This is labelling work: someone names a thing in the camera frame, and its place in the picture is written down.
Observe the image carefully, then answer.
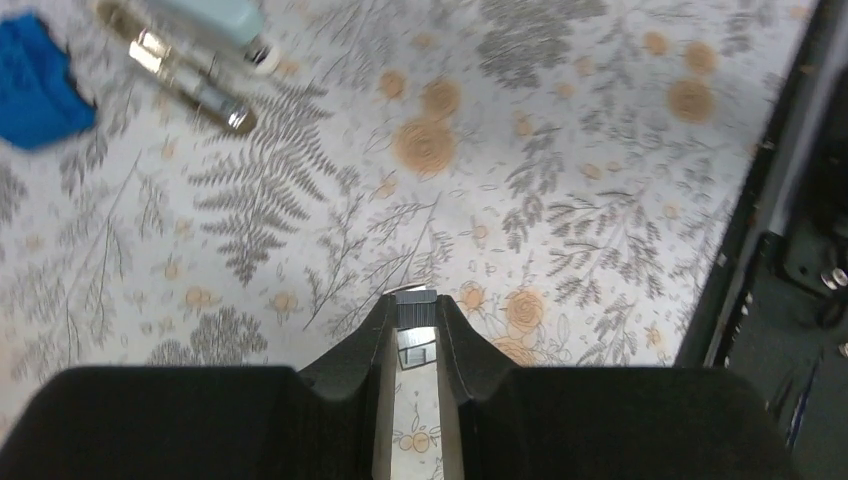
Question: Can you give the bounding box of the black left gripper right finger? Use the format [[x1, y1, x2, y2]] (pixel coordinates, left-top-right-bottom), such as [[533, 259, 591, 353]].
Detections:
[[435, 294, 517, 479]]

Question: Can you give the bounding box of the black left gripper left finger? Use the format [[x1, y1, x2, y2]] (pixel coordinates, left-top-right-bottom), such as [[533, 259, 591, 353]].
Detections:
[[298, 295, 397, 479]]

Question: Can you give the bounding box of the silver stapler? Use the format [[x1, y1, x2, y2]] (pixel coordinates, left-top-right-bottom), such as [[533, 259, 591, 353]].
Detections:
[[92, 0, 282, 136]]

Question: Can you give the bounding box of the staple strip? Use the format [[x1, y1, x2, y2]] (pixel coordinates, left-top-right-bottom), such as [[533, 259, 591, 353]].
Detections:
[[394, 289, 438, 330]]

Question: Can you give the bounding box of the floral tablecloth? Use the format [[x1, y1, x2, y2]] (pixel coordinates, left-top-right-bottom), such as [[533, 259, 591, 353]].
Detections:
[[1, 1, 812, 431]]

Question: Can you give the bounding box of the blue toy car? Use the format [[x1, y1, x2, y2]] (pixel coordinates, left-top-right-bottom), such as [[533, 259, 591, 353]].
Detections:
[[1, 11, 96, 151]]

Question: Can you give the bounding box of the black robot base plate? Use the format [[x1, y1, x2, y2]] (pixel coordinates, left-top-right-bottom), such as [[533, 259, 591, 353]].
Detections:
[[676, 1, 847, 479]]

